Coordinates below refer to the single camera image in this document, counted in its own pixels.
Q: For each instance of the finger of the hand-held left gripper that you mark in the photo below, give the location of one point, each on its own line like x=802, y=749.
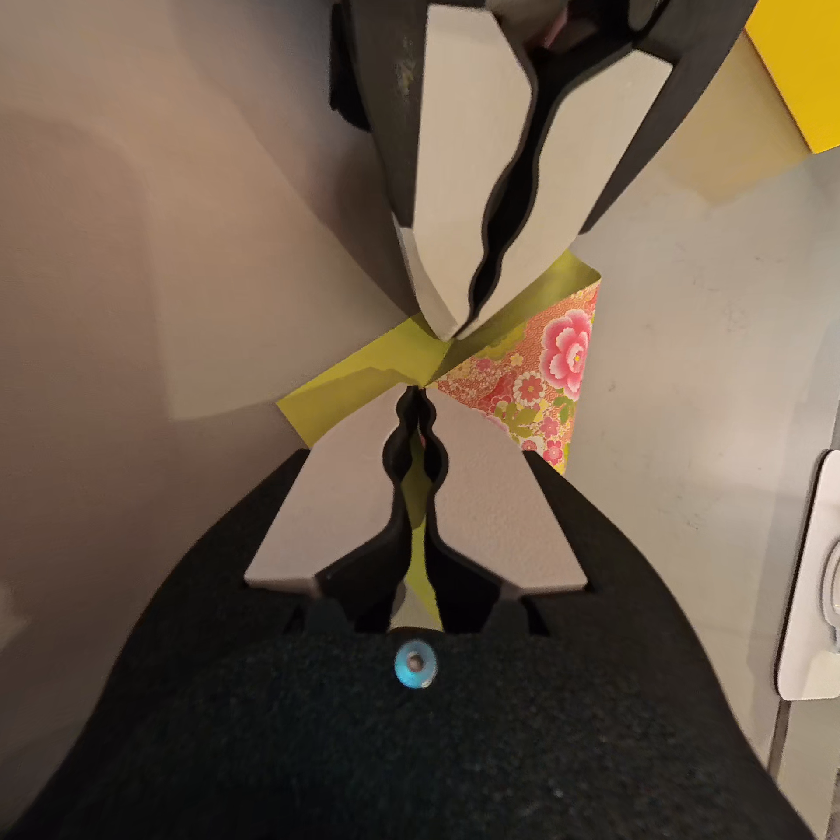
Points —
x=590, y=144
x=466, y=131

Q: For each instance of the white adhesive hook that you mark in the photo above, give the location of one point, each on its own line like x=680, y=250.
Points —
x=814, y=590

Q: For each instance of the yellow-green floral origami paper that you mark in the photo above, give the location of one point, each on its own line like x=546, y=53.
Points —
x=538, y=367

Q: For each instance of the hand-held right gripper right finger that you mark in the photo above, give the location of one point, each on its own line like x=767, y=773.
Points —
x=505, y=525

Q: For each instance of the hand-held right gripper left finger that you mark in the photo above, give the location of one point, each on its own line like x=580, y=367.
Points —
x=328, y=518

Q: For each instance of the yellow box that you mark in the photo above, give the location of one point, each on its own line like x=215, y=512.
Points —
x=800, y=65

